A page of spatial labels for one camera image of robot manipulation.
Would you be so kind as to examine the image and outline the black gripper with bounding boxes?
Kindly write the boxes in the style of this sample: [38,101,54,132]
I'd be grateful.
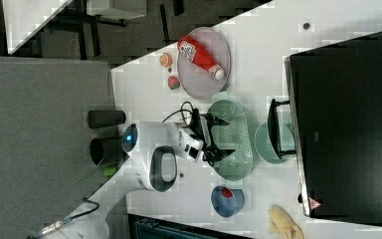
[190,109,234,163]

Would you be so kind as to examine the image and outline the green plastic strainer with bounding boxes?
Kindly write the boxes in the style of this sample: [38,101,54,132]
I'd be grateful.
[208,100,254,181]

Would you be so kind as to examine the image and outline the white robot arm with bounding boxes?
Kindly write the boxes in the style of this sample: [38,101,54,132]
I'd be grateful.
[26,110,233,239]

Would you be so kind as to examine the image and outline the green plastic cup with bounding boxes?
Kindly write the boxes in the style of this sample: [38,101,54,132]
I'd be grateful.
[254,123,295,164]

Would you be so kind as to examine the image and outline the red item in bowl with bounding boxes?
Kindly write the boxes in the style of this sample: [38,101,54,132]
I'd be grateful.
[221,187,233,198]

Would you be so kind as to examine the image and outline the red toy strawberry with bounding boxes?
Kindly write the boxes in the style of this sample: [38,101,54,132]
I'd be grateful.
[168,76,180,90]

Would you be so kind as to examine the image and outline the blue bowl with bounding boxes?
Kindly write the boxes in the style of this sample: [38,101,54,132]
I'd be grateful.
[211,185,245,218]

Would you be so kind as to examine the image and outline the grey round plate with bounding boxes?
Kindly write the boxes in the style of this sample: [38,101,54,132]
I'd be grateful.
[177,27,231,100]

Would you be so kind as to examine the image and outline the orange toy fruit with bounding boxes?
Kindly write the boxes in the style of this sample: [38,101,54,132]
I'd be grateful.
[159,53,173,67]

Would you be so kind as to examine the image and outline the red ketchup bottle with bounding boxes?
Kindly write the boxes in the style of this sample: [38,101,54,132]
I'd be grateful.
[177,36,225,81]

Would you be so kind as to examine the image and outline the yellow cloth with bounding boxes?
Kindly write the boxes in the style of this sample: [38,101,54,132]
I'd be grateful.
[268,207,305,239]

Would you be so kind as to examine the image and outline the blue crate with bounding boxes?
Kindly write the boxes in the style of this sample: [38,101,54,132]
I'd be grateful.
[128,213,251,239]

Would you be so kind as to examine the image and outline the black toaster oven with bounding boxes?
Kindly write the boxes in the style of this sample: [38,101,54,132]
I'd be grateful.
[268,32,382,226]

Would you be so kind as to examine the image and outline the grey table pad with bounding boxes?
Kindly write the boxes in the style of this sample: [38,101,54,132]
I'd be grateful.
[0,57,114,239]

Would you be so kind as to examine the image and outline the white background table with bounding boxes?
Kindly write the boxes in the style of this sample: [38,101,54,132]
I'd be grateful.
[2,0,74,55]

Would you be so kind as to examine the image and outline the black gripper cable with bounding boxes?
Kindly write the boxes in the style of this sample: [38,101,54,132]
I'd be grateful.
[161,101,197,127]

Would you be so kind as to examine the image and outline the black cylinder post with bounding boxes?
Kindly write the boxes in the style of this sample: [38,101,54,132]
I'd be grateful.
[87,111,126,129]

